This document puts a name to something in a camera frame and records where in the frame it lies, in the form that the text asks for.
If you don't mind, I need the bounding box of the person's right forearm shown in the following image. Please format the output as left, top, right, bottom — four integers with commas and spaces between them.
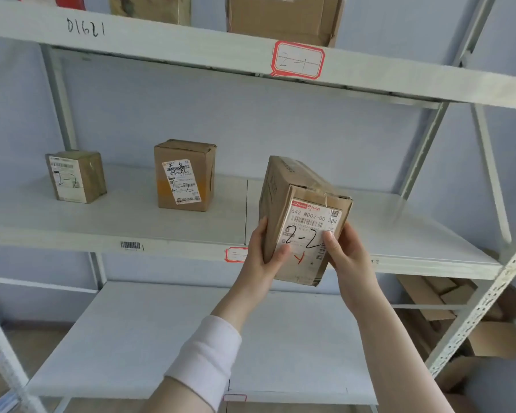
357, 305, 456, 413

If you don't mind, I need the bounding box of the pile of empty cardboard boxes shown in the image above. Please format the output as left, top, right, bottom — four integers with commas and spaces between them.
393, 275, 516, 413

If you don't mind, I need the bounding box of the red parcel box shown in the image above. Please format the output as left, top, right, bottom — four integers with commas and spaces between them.
17, 0, 87, 11

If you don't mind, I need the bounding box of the long brown box 2-2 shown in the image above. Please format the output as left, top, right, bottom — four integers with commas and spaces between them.
257, 155, 354, 287

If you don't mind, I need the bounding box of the brown taped box marked 2-1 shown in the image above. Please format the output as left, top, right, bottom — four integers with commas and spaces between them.
108, 0, 192, 26

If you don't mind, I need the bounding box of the large cardboard box red tape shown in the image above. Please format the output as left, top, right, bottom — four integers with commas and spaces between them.
225, 0, 345, 48

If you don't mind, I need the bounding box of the white metal shelf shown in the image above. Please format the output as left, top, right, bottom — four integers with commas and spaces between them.
0, 0, 516, 413

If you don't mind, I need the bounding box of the small yellow-taped box marked 2-2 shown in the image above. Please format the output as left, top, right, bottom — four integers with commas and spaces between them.
45, 150, 108, 205

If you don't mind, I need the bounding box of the person's right hand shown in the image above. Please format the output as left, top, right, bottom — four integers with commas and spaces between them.
322, 222, 390, 325

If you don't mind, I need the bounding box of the person's left hand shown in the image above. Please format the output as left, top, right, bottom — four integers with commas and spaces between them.
210, 217, 291, 334

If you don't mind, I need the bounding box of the brown box yellow tape 2-2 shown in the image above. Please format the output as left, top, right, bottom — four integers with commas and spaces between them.
154, 139, 218, 213

